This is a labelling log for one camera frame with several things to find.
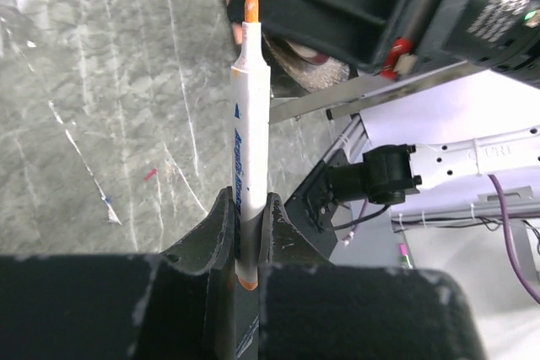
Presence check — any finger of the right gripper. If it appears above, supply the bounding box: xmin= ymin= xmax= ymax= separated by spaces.
xmin=227 ymin=0 xmax=407 ymax=73

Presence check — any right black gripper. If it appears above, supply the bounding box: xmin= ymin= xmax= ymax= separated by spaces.
xmin=381 ymin=0 xmax=539 ymax=88

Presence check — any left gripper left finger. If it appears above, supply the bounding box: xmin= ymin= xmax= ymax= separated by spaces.
xmin=162 ymin=185 xmax=237 ymax=277

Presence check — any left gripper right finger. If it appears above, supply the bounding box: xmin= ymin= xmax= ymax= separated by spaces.
xmin=257 ymin=192 xmax=334 ymax=267

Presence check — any white marker orange tip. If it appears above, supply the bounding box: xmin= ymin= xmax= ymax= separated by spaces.
xmin=230 ymin=0 xmax=271 ymax=291

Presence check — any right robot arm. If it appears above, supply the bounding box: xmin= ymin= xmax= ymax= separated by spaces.
xmin=228 ymin=0 xmax=539 ymax=210

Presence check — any grey speckled plate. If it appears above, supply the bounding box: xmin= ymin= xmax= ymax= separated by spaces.
xmin=263 ymin=35 xmax=350 ymax=93

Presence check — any metal dish rack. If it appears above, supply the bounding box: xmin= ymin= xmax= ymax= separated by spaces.
xmin=270 ymin=62 xmax=483 ymax=124

